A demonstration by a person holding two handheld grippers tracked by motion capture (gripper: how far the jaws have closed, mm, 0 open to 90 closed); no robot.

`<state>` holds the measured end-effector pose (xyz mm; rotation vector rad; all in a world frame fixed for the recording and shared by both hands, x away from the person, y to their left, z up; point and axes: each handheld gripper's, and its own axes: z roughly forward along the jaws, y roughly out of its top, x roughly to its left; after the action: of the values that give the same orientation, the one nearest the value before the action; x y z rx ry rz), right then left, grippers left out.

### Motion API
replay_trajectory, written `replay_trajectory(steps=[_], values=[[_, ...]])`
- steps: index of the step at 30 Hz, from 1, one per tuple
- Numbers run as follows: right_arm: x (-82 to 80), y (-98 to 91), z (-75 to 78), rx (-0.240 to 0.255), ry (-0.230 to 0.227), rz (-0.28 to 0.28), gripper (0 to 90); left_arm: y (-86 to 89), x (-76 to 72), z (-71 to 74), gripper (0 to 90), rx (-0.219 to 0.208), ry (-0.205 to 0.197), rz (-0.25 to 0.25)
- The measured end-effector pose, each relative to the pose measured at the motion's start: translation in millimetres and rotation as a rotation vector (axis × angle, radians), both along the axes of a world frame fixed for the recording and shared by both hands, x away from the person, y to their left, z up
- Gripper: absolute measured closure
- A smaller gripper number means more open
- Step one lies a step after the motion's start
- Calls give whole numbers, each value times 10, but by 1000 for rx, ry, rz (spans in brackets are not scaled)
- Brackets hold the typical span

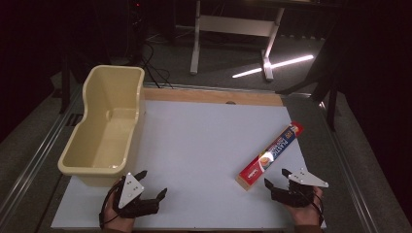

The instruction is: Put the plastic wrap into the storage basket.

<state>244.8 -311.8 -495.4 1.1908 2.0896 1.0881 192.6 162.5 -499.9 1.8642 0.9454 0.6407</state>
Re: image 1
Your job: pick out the white metal table frame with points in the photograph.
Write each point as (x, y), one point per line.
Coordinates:
(236, 26)

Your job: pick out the cream plastic bin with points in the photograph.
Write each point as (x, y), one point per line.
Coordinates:
(107, 136)

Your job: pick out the metal floor rail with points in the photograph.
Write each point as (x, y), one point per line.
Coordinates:
(39, 152)
(350, 181)

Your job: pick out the person's right hand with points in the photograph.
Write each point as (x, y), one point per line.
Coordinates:
(306, 215)

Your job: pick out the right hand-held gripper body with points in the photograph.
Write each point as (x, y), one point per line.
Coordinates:
(299, 194)

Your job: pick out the black metal stand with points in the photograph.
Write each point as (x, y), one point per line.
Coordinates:
(332, 106)

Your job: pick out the wooden board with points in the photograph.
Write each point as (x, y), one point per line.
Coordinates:
(194, 96)

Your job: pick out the person's left hand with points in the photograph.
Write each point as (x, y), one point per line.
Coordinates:
(118, 222)

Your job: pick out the red blue plastic wrap box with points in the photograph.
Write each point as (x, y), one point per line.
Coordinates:
(272, 153)

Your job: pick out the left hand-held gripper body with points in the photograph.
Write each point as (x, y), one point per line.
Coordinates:
(129, 192)

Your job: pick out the dark equipment rack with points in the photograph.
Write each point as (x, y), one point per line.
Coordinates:
(136, 19)

